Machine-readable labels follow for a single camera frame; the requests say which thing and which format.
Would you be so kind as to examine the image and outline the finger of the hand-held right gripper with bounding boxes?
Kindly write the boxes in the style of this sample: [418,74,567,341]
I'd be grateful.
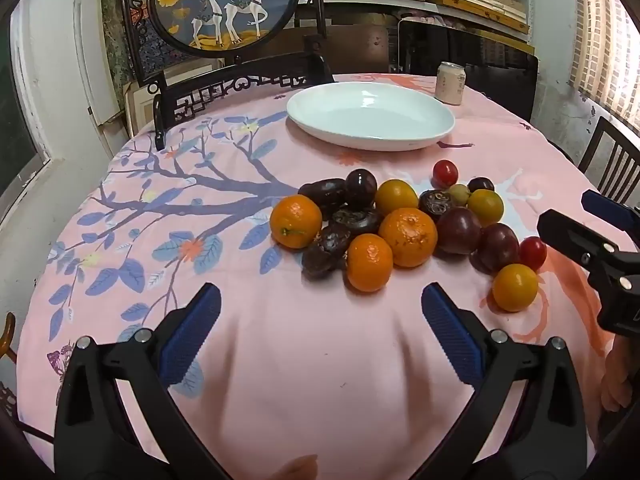
[581,189,640,231]
[537,208,623,275]

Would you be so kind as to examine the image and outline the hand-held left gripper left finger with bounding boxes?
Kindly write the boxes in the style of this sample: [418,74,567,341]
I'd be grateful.
[54,282,223,480]

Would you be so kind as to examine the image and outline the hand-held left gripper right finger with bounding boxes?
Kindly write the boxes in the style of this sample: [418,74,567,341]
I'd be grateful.
[421,282,587,480]

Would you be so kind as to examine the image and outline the large orange mandarin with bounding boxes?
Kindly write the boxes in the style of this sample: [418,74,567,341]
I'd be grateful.
[378,207,439,268]

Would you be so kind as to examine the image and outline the white oval plate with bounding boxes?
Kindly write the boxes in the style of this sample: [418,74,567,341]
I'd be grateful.
[286,81,456,152]

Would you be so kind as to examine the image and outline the person's right hand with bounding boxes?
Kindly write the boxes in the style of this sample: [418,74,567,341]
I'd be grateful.
[601,334,637,414]

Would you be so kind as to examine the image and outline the dark wooden chair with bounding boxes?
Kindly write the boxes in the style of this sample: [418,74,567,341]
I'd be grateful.
[577,116,640,206]

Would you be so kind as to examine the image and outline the pink drink can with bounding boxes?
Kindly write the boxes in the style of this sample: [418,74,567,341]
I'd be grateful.
[434,61,467,107]

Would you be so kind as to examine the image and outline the black flat panel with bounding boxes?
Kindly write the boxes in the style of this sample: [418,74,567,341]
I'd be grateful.
[397,17,540,123]

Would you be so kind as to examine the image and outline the white leaning board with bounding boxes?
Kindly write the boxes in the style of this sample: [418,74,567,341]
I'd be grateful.
[74,0,126,126]

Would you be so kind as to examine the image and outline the brown wooden board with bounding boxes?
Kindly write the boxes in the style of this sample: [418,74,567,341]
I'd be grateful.
[265,25,391,73]

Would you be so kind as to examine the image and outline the green marbled panel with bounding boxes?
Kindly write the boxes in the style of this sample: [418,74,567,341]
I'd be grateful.
[100,0,138,86]

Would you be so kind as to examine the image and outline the round deer screen with stand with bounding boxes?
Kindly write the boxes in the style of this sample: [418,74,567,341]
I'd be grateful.
[117,0,333,151]

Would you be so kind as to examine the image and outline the beige wooden frame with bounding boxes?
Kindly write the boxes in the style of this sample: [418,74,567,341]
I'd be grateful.
[122,62,226,136]

